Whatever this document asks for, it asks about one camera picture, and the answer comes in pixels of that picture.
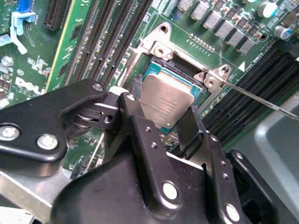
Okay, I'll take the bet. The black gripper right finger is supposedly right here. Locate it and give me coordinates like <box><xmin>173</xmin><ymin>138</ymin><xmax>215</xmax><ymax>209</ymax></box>
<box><xmin>176</xmin><ymin>105</ymin><xmax>281</xmax><ymax>224</ymax></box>

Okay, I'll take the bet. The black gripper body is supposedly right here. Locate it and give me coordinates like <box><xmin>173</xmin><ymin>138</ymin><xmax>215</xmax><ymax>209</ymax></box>
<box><xmin>50</xmin><ymin>150</ymin><xmax>219</xmax><ymax>224</ymax></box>

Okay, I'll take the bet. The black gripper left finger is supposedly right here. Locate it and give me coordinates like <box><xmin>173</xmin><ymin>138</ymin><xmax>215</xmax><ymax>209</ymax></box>
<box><xmin>0</xmin><ymin>74</ymin><xmax>185</xmax><ymax>210</ymax></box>

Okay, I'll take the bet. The metal locking lever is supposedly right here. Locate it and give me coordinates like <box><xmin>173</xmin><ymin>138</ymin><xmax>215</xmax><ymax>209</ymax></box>
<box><xmin>219</xmin><ymin>78</ymin><xmax>299</xmax><ymax>122</ymax></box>
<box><xmin>86</xmin><ymin>133</ymin><xmax>105</xmax><ymax>170</ymax></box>

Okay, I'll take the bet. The silver CPU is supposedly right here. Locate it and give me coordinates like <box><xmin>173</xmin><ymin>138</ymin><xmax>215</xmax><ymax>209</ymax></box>
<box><xmin>140</xmin><ymin>62</ymin><xmax>205</xmax><ymax>135</ymax></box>

